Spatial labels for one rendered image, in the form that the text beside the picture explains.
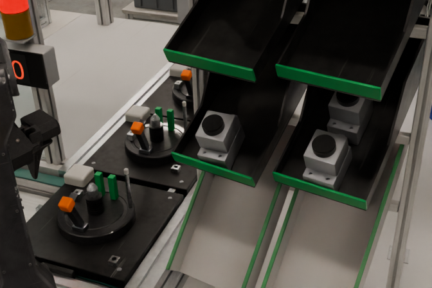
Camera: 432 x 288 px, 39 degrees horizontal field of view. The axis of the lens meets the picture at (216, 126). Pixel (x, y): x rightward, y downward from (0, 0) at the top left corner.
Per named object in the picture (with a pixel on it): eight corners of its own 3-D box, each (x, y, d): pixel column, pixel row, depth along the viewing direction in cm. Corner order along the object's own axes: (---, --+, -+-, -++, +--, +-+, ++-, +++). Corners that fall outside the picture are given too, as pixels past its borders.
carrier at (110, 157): (187, 198, 120) (184, 144, 114) (81, 174, 128) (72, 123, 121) (229, 135, 139) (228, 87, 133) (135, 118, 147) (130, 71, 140)
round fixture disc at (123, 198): (112, 253, 105) (110, 244, 103) (42, 234, 109) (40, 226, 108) (148, 204, 116) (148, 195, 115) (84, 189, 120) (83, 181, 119)
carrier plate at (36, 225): (125, 289, 100) (124, 279, 99) (4, 255, 108) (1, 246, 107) (184, 202, 119) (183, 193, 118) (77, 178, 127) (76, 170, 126)
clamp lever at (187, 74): (194, 98, 145) (188, 76, 139) (186, 96, 146) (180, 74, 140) (199, 86, 147) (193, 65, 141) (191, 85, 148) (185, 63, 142)
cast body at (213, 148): (229, 173, 85) (217, 144, 80) (202, 166, 87) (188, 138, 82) (251, 125, 89) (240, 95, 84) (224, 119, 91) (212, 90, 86)
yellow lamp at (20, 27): (22, 42, 110) (17, 15, 107) (0, 38, 111) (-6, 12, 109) (39, 31, 114) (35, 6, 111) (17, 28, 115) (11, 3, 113)
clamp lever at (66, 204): (82, 230, 106) (67, 207, 100) (72, 227, 106) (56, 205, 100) (91, 213, 108) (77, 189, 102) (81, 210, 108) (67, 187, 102)
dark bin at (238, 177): (254, 188, 83) (243, 159, 78) (175, 162, 89) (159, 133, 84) (332, 41, 96) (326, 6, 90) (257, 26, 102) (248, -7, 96)
